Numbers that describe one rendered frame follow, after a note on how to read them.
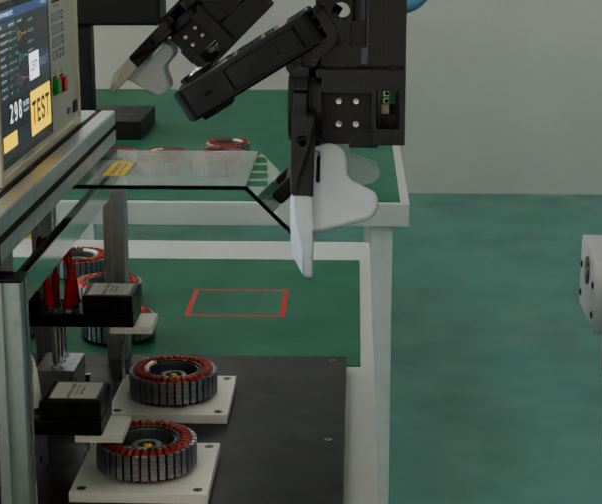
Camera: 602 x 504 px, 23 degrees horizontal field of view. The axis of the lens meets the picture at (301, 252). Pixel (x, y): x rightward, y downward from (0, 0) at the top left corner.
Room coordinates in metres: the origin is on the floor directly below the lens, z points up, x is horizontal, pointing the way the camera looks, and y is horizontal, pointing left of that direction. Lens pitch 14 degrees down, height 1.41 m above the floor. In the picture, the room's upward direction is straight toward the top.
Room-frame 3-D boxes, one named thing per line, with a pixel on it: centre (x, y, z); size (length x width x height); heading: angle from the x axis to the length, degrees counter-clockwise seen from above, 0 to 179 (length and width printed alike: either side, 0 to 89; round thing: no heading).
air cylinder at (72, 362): (1.77, 0.31, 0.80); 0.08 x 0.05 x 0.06; 178
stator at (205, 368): (1.77, 0.16, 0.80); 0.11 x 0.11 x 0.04
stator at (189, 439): (1.53, 0.17, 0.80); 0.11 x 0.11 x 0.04
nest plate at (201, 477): (1.52, 0.17, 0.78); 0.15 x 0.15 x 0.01; 88
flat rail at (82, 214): (1.65, 0.27, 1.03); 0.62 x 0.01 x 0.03; 178
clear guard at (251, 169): (1.83, 0.17, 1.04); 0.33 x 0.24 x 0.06; 88
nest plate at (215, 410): (1.77, 0.16, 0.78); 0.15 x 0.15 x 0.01; 88
